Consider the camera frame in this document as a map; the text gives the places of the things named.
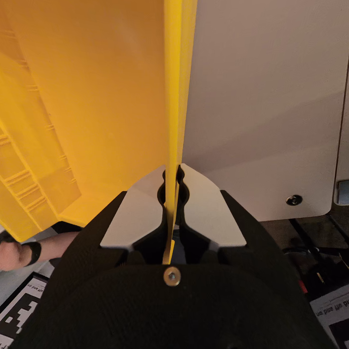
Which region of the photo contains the person's left forearm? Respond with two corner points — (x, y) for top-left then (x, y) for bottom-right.
(40, 231), (83, 259)

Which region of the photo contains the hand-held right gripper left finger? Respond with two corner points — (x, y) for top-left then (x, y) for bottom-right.
(99, 164), (167, 250)

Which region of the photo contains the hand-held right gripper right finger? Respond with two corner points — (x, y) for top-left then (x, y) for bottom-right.
(177, 163), (247, 250)

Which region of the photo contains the yellow plastic bin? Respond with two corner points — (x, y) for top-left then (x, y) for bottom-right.
(0, 0), (198, 265)

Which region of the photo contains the person's left hand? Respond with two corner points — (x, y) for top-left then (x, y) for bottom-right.
(0, 240), (29, 271)

